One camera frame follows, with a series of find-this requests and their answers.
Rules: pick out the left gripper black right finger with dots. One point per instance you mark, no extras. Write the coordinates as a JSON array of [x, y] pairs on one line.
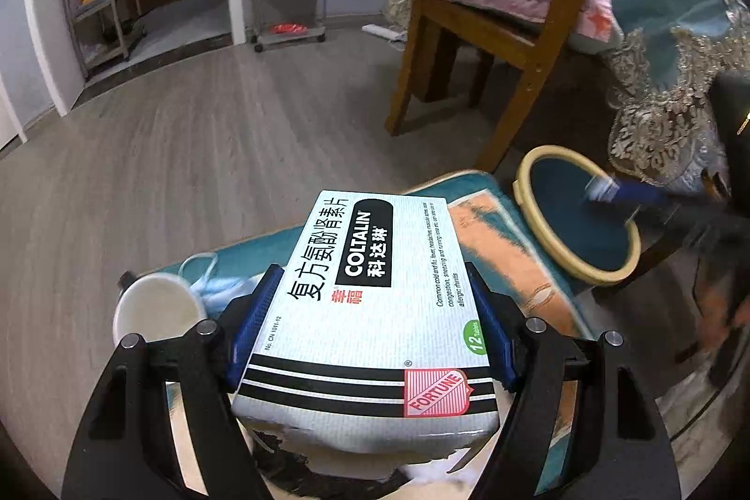
[[618, 447]]

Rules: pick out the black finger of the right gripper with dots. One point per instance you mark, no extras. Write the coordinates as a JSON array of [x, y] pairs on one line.
[[629, 194]]

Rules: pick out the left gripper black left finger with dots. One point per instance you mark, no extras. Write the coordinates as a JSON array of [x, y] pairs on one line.
[[124, 447]]

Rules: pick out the white Coltalin medicine box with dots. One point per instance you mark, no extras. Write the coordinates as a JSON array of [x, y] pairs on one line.
[[371, 356]]

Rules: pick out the teal trash bin cream rim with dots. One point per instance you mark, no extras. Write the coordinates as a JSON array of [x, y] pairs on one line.
[[589, 242]]

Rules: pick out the black mug white inside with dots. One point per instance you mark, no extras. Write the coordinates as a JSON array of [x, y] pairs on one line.
[[157, 306]]

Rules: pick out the teal lace tablecloth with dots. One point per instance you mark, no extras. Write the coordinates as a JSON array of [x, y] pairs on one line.
[[662, 56]]

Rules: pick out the blue face mask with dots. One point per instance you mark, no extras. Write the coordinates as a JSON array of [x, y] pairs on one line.
[[214, 291]]

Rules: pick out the wooden chair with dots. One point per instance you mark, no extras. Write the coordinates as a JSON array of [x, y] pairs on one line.
[[435, 29]]

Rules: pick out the white power strip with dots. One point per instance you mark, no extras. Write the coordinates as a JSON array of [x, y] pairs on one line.
[[385, 33]]

